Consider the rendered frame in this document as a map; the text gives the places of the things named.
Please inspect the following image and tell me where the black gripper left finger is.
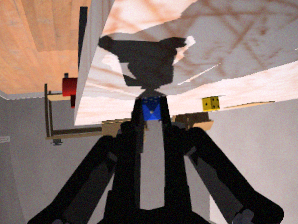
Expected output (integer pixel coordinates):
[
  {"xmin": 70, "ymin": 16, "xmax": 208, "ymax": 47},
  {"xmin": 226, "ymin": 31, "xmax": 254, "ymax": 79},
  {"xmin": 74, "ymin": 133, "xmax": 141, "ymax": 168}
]
[{"xmin": 27, "ymin": 98, "xmax": 145, "ymax": 224}]

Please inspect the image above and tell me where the blue die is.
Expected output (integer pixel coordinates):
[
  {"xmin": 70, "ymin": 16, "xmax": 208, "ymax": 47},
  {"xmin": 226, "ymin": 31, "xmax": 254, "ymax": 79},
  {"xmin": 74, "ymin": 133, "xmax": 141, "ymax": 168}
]
[{"xmin": 142, "ymin": 96, "xmax": 161, "ymax": 121}]

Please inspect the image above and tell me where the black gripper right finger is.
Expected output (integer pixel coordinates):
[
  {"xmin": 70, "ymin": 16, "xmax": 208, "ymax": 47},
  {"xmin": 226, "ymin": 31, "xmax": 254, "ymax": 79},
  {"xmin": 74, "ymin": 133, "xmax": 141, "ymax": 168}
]
[{"xmin": 160, "ymin": 96, "xmax": 284, "ymax": 224}]

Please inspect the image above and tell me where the yellow die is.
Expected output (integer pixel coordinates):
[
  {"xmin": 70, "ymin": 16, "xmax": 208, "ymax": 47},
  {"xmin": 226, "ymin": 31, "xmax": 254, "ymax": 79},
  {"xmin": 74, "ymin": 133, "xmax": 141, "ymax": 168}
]
[{"xmin": 202, "ymin": 96, "xmax": 220, "ymax": 111}]

